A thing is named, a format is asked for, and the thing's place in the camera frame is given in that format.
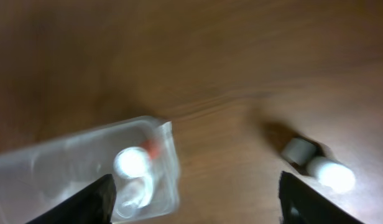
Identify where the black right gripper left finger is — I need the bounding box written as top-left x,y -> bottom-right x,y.
27,174 -> 116,224

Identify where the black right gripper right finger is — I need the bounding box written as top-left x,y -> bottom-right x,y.
279,171 -> 362,224

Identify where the white cylindrical bottle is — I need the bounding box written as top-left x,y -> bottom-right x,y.
281,137 -> 356,193

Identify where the white tube with red cap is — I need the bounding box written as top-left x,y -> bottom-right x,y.
113,140 -> 160,210

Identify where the clear plastic container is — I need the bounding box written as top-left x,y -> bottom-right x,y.
0,116 -> 180,223

